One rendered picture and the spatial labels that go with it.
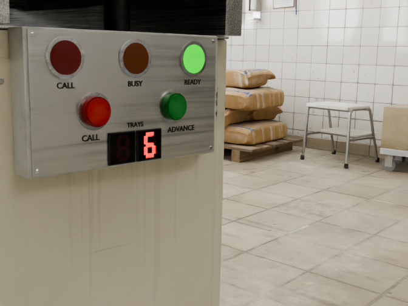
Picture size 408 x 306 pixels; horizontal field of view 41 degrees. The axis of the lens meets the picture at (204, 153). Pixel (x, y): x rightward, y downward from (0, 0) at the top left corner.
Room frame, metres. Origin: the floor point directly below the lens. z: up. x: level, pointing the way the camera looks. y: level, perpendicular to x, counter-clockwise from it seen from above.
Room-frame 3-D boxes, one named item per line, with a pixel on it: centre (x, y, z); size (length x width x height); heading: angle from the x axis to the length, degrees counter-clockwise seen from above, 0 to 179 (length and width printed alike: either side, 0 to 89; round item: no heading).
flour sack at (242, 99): (4.53, -0.34, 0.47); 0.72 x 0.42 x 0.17; 144
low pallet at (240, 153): (4.72, -0.14, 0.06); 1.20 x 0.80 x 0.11; 51
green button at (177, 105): (0.61, 0.04, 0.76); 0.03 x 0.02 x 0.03; 133
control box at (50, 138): (0.58, 0.08, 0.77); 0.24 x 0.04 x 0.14; 133
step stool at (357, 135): (4.26, -1.08, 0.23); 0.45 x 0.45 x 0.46; 41
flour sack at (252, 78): (4.70, -0.19, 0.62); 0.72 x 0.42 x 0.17; 55
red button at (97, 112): (0.54, 0.11, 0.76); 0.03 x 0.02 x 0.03; 133
